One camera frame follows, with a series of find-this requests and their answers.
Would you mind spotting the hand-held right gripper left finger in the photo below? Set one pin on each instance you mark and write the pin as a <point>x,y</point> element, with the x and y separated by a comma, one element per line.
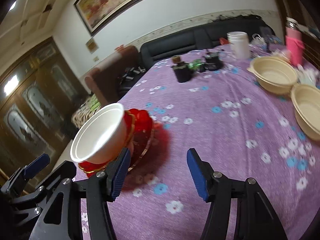
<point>120,175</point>

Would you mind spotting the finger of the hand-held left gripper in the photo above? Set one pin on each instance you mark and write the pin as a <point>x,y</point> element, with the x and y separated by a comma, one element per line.
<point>52,175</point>
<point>37,166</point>

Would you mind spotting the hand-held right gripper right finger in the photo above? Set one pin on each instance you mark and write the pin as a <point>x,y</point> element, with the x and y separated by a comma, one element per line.
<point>198,175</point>

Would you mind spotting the white paper bowl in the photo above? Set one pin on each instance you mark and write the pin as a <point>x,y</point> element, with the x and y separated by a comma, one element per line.
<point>100,132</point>
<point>118,143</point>

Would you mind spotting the red gold-rimmed plate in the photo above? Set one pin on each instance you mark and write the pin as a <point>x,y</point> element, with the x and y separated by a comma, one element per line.
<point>150,150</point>

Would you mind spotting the purple floral tablecloth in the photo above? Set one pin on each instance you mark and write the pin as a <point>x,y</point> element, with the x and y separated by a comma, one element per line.
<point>212,130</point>

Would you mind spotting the dark wooden cabinet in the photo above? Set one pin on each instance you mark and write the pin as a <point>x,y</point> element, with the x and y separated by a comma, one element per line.
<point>30,110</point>

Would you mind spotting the patterned cushion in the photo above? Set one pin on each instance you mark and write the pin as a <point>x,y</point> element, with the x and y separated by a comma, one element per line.
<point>86,110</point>

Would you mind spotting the brown armchair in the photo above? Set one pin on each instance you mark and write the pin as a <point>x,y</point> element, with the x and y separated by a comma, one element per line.
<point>107,80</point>

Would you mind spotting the black gadget pile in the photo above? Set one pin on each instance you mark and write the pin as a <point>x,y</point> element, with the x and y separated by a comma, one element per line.
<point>130,76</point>

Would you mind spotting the black plant pot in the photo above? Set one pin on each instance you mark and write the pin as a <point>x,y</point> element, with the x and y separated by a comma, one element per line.
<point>213,62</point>
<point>183,72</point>

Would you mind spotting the green leafy sprig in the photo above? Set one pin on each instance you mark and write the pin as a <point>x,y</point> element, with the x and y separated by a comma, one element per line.
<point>195,65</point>

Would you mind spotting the cream plastic bowl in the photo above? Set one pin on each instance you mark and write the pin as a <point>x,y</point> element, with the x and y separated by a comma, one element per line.
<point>275,76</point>
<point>308,110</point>

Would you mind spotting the black leather sofa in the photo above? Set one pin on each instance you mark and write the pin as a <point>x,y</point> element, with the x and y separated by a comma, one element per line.
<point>175,45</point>

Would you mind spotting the white plastic jar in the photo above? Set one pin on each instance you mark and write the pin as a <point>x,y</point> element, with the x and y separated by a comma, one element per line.
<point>238,46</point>

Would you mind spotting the clear plastic bag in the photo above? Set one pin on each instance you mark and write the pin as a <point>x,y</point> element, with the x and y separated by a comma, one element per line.
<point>257,39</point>

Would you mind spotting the bottle in pink knitted sleeve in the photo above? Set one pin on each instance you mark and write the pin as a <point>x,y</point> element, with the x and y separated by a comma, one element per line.
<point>295,47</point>

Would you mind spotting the wall socket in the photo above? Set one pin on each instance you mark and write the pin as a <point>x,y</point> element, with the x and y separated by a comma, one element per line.
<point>96,59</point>

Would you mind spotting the small framed wall plaque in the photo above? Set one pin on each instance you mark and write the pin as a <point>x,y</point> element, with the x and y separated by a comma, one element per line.
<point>91,45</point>

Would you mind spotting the framed wall painting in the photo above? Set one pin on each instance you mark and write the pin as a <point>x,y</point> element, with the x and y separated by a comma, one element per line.
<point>112,2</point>

